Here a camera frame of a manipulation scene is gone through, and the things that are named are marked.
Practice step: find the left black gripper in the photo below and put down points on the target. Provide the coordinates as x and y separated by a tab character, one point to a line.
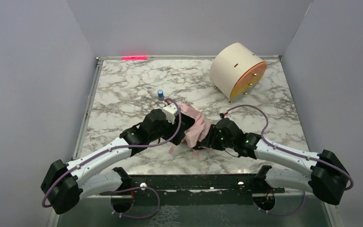
185	129

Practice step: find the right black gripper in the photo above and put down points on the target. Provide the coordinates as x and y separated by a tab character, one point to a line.
211	137

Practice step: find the pink folding umbrella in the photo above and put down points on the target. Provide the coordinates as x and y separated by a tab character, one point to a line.
198	131

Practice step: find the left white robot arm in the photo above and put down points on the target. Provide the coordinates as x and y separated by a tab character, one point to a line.
65	184

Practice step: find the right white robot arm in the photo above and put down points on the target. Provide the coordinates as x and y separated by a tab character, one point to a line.
319	173

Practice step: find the beige cylindrical umbrella stand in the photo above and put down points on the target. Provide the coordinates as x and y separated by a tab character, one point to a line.
235	70

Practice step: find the small blue cap bottle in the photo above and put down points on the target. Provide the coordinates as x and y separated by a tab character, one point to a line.
160	95

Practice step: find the pink tape marker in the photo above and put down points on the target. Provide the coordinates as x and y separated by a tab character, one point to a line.
134	58

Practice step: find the aluminium table frame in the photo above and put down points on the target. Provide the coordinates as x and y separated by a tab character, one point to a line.
142	106

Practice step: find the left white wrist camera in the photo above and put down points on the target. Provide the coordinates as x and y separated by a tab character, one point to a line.
170	112

